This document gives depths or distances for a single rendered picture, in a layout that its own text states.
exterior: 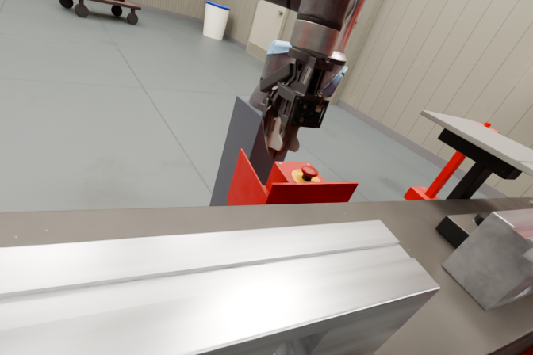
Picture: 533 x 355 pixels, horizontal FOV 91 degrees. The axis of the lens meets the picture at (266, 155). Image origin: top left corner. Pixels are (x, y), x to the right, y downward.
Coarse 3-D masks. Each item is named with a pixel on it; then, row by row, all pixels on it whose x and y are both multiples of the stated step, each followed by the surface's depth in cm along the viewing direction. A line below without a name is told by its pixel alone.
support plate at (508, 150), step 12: (432, 120) 52; (444, 120) 50; (456, 120) 54; (468, 120) 59; (456, 132) 48; (468, 132) 47; (480, 132) 51; (492, 132) 55; (480, 144) 44; (492, 144) 44; (504, 144) 48; (516, 144) 51; (504, 156) 41; (516, 156) 42; (528, 156) 45; (528, 168) 39
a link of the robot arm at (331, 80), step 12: (360, 0) 72; (360, 12) 75; (348, 24) 75; (348, 36) 78; (336, 48) 79; (336, 60) 79; (336, 72) 81; (324, 84) 83; (336, 84) 82; (324, 96) 86
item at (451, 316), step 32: (0, 224) 22; (32, 224) 22; (64, 224) 23; (96, 224) 24; (128, 224) 25; (160, 224) 26; (192, 224) 27; (224, 224) 29; (256, 224) 30; (288, 224) 32; (416, 224) 40; (416, 256) 34; (448, 256) 36; (448, 288) 30; (416, 320) 26; (448, 320) 27; (480, 320) 28; (512, 320) 29; (384, 352) 22; (416, 352) 23; (448, 352) 24; (480, 352) 25
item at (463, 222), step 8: (448, 216) 39; (456, 216) 39; (464, 216) 40; (472, 216) 41; (440, 224) 40; (448, 224) 39; (456, 224) 38; (464, 224) 38; (472, 224) 39; (440, 232) 40; (448, 232) 39; (456, 232) 38; (464, 232) 37; (448, 240) 39; (456, 240) 38; (464, 240) 37; (456, 248) 38
